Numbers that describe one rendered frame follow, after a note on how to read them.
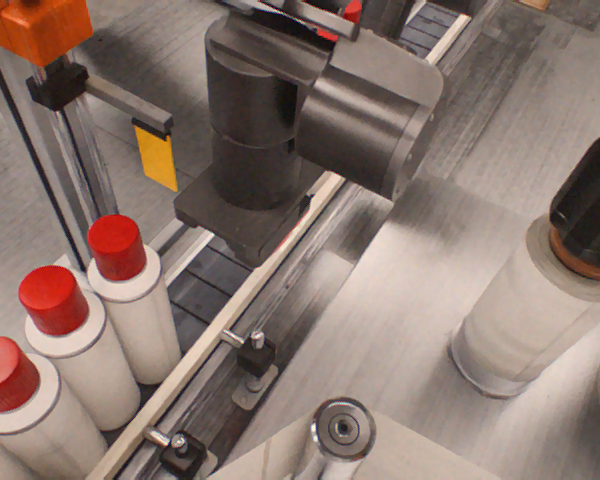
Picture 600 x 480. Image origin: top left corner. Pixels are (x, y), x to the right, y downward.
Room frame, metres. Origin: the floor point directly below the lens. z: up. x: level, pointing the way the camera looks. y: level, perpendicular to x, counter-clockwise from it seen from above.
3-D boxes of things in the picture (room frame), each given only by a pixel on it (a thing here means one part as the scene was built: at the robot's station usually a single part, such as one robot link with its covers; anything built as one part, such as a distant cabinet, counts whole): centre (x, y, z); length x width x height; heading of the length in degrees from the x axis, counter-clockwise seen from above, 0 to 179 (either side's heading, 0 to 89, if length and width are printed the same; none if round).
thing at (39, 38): (0.27, 0.15, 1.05); 0.10 x 0.04 x 0.33; 66
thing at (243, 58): (0.25, 0.03, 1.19); 0.07 x 0.06 x 0.07; 66
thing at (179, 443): (0.12, 0.09, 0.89); 0.06 x 0.03 x 0.12; 66
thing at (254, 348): (0.21, 0.03, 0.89); 0.03 x 0.03 x 0.12; 66
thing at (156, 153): (0.27, 0.11, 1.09); 0.03 x 0.01 x 0.06; 66
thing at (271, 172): (0.25, 0.04, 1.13); 0.10 x 0.07 x 0.07; 156
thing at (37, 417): (0.10, 0.16, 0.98); 0.05 x 0.05 x 0.20
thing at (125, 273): (0.20, 0.12, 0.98); 0.05 x 0.05 x 0.20
